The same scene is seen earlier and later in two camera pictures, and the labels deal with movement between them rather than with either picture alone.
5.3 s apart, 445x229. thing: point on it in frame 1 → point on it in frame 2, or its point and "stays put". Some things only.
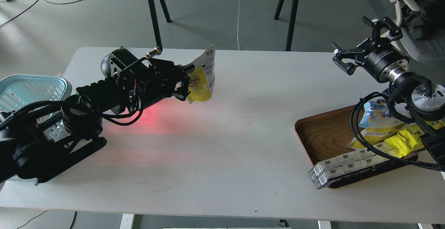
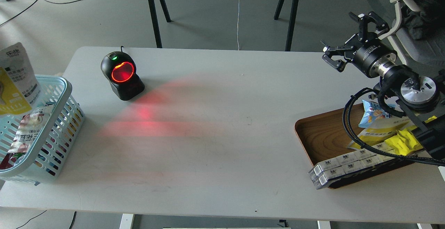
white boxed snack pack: (323, 171) stays put
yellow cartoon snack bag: (407, 142) stays put
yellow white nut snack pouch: (201, 81) → (19, 90)
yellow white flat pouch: (378, 131) stays put
